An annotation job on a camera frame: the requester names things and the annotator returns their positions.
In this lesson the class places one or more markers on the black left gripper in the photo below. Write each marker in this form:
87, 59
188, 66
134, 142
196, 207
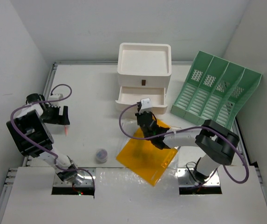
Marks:
61, 119

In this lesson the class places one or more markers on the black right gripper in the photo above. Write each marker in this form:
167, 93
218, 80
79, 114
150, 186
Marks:
149, 113

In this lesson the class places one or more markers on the orange highlighter pen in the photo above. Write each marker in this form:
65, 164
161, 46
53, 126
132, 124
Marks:
66, 130

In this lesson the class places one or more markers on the white drawer cabinet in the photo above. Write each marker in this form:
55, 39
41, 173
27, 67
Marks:
143, 71

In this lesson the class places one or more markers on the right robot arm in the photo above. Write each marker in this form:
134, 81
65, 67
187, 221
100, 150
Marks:
213, 139

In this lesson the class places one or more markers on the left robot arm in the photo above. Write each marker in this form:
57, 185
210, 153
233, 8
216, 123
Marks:
33, 138

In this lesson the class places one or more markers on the clear zip document pouch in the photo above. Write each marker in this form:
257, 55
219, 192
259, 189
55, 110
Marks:
130, 126

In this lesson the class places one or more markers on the yellow clip file folder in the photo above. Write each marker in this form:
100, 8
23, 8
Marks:
146, 160

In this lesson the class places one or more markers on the small clear pin jar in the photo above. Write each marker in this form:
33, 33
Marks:
101, 156

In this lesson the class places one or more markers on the green file rack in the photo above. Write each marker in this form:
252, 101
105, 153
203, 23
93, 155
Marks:
214, 89

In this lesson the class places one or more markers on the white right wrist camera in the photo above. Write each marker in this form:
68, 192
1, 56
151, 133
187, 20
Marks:
144, 106

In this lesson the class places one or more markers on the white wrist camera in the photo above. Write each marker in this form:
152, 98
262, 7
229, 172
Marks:
144, 106
55, 97

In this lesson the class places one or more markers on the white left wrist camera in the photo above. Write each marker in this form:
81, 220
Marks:
55, 97

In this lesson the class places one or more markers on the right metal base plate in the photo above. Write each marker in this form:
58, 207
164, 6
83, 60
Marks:
188, 178

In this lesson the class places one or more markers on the metal base plate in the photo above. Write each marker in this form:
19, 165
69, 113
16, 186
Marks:
188, 178
81, 179

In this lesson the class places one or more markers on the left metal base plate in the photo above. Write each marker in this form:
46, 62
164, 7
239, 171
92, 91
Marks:
81, 179

